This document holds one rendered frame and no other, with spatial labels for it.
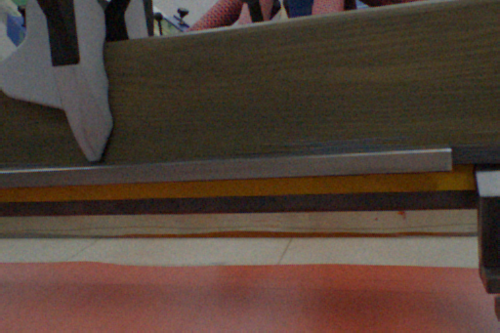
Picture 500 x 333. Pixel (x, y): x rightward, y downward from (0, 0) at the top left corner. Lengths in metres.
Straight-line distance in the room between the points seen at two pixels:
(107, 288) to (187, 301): 0.06
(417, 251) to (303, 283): 0.08
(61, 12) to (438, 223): 0.27
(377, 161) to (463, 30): 0.07
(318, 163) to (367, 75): 0.05
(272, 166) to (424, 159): 0.07
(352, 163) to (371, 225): 0.14
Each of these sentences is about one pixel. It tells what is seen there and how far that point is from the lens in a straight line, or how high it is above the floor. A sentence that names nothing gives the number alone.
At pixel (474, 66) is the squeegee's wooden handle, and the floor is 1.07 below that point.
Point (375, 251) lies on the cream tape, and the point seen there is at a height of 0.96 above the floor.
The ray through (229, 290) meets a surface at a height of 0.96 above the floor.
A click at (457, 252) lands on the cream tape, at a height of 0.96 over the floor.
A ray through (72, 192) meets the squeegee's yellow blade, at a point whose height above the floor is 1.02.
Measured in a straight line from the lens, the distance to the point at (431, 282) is 0.30.
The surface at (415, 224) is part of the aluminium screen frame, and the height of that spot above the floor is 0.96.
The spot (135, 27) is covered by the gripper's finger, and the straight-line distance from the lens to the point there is 0.31.
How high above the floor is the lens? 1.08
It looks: 9 degrees down
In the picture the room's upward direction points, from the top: 6 degrees counter-clockwise
